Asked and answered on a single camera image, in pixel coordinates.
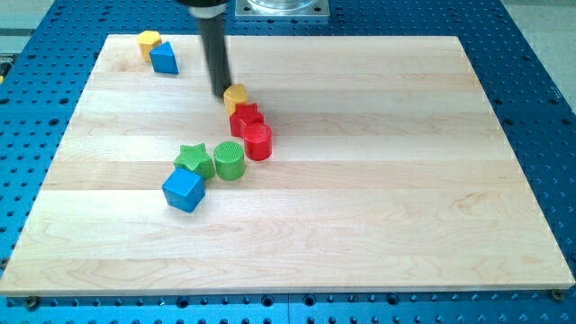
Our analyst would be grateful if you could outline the green star block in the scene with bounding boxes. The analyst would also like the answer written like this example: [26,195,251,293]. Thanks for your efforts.
[174,143,215,179]

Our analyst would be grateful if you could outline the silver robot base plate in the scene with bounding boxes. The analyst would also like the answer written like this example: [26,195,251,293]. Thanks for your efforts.
[234,0,330,19]

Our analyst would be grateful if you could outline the blue perforated metal table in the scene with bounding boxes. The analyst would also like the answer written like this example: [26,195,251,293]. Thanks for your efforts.
[1,0,575,323]

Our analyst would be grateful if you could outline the red star block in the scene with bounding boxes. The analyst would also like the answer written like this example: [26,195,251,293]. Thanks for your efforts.
[229,103,265,138]

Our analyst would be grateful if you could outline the yellow heart block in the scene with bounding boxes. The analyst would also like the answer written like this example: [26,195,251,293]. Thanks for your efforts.
[223,84,248,115]

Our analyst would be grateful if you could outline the yellow hexagon block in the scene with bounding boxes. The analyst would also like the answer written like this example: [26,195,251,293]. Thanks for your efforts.
[136,31,162,62]

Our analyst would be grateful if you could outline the light wooden board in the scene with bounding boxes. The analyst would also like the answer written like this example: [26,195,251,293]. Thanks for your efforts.
[1,34,574,296]

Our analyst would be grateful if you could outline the red cylinder block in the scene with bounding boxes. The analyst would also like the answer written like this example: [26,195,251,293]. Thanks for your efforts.
[243,122,273,161]

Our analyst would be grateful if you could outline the green cylinder block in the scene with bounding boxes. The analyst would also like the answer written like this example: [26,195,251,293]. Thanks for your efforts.
[213,141,245,181]

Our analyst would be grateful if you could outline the blue triangle block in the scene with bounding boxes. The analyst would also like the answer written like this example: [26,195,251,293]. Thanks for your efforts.
[149,42,179,75]

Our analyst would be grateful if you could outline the blue cube block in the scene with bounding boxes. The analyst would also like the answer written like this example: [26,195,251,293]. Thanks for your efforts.
[162,167,205,212]

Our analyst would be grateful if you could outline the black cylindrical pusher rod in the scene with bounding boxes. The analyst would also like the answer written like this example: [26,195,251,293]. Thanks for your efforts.
[177,0,231,98]

